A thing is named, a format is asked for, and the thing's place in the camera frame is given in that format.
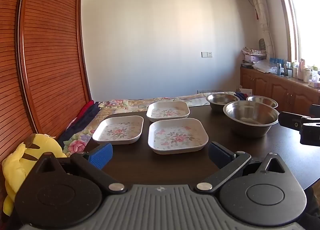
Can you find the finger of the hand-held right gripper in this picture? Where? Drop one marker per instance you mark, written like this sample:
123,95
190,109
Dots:
315,110
290,120

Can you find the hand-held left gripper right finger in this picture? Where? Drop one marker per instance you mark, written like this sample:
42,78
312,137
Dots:
220,155

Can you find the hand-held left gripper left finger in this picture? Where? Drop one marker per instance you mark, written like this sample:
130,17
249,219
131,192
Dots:
100,156

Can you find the floral square plate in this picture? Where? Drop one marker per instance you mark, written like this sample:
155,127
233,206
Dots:
167,111
177,136
117,130

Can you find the shallow small steel bowl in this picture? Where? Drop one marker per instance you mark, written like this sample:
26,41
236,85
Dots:
262,100

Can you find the large steel bowl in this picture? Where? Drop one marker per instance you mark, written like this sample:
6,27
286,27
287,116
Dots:
250,115

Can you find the deep medium steel bowl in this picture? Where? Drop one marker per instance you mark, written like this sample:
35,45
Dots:
220,101

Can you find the tissue pack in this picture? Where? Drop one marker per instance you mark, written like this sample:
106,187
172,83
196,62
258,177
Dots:
313,84

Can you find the wooden cabinet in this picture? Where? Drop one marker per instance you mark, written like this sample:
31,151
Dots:
275,87

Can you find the navy garment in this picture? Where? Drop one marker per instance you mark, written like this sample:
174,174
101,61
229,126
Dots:
82,125

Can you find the white jar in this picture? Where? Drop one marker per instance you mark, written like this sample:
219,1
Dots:
307,75

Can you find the green lid bottle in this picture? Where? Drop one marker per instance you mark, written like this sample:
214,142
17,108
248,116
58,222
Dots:
315,71

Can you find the white bottle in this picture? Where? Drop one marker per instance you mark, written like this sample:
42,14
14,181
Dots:
295,70

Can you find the pink bottle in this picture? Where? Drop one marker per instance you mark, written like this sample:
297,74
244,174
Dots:
303,66

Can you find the red garment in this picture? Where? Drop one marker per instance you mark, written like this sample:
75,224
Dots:
85,107

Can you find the white paper bag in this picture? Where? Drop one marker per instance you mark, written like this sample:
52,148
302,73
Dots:
246,92

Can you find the blue and red clothes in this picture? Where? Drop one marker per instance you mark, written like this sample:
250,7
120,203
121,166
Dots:
241,95

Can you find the floral blanket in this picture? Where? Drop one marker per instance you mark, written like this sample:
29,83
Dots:
120,102

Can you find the clear plastic bags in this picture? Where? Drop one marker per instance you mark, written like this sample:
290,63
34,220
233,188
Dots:
261,66

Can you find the blue packets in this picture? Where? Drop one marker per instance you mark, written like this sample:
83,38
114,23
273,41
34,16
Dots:
276,60

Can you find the black box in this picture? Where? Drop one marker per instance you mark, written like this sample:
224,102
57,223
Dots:
247,65

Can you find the pink box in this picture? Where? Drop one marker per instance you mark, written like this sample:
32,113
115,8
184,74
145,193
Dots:
253,58

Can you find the patterned cloth bundle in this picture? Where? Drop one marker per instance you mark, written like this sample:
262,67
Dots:
253,51

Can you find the dark hand fan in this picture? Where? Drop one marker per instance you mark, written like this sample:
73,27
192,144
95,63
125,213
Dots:
261,44

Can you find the yellow plush toy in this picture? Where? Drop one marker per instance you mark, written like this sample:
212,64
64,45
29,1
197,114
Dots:
17,162

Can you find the wooden framed window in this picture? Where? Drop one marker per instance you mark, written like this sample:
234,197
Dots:
305,25

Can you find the patterned cream curtain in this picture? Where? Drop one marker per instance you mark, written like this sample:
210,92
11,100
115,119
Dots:
262,15

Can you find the wooden slatted wardrobe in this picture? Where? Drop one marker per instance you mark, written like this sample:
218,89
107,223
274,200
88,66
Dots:
45,57

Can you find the wall outlet row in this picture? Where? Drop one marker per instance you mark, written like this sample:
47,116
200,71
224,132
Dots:
210,91

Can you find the white wall switch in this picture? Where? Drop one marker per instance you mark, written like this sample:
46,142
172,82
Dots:
207,54

